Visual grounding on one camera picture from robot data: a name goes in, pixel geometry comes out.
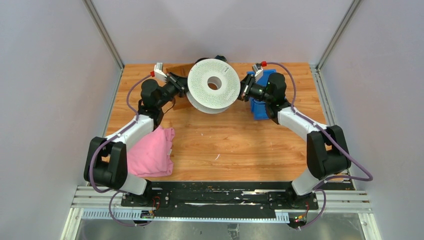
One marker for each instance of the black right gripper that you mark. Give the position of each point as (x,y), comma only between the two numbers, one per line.
(246,85)

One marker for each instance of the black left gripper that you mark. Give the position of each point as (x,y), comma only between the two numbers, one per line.
(180,83)

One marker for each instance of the grey perforated cable spool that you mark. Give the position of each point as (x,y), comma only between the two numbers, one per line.
(213,86)

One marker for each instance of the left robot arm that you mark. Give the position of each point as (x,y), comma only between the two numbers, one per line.
(124,160)

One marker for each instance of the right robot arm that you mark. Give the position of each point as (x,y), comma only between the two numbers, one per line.
(325,145)

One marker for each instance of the wooden divided tray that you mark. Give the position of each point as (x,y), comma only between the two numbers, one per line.
(181,70)

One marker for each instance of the blue plastic bin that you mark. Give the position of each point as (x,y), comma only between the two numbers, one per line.
(258,107)

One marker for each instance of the pink folded cloth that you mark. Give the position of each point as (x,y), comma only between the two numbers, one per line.
(151,156)

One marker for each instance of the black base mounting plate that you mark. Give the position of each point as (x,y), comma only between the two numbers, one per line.
(217,199)

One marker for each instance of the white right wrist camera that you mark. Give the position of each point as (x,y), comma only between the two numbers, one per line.
(258,70)

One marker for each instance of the aluminium frame rail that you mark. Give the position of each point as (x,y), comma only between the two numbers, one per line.
(109,206)

